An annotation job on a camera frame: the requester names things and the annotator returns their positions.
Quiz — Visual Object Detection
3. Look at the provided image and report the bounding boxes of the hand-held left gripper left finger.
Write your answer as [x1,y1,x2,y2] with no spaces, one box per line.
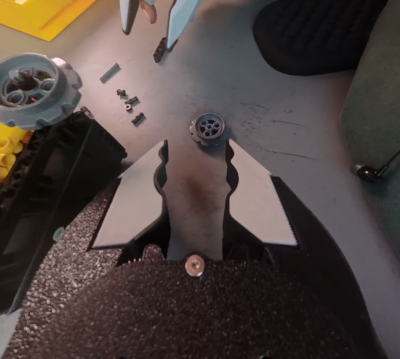
[89,140,171,267]

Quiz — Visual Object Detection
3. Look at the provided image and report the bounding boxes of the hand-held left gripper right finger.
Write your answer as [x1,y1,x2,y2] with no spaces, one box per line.
[222,139,299,264]

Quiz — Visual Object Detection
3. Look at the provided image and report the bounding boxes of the short black lego beam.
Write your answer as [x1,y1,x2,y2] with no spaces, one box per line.
[152,36,168,64]

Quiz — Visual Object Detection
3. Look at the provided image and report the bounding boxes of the yellow lego vehicle model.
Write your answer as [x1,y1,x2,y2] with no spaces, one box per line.
[0,111,129,315]

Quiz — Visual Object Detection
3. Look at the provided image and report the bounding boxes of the dark grey lego axle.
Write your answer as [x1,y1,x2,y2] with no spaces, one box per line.
[99,62,121,84]

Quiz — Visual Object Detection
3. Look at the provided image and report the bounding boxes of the small grey lego wheel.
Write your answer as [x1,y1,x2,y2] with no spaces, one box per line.
[189,112,226,147]

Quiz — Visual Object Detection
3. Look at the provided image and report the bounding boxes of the black armrest pad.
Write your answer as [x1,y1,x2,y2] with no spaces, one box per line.
[252,0,389,76]

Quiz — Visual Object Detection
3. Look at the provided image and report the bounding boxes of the person's green sweatshirt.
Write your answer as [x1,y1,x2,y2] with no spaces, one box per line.
[339,0,400,241]

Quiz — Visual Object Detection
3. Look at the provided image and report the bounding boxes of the black drawstring toggle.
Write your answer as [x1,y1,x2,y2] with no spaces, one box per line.
[356,149,400,183]

